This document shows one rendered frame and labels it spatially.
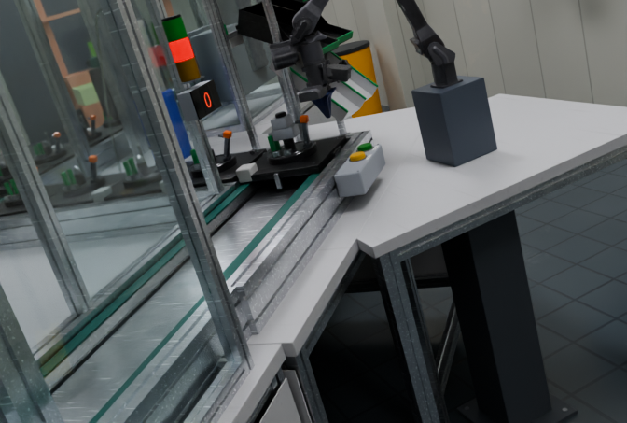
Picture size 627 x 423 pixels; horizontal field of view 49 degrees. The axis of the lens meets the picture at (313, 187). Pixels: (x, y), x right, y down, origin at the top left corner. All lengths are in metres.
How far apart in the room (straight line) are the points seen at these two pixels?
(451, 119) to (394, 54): 3.88
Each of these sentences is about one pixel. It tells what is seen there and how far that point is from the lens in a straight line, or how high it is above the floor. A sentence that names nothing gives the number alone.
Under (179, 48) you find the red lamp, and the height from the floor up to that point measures 1.34.
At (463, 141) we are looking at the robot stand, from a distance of 1.84.
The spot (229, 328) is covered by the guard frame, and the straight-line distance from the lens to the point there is 1.13.
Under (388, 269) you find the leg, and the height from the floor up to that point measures 0.78.
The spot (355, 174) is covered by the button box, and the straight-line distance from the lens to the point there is 1.66.
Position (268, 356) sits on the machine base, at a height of 0.86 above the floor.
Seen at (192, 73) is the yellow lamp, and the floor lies 1.28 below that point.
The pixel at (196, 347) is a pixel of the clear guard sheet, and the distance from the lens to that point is 1.07.
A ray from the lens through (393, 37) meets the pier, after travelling 5.66.
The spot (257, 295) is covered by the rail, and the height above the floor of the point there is 0.92.
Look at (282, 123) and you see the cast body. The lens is 1.87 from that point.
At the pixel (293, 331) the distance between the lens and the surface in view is 1.25.
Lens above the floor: 1.46
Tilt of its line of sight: 18 degrees down
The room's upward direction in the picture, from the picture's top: 16 degrees counter-clockwise
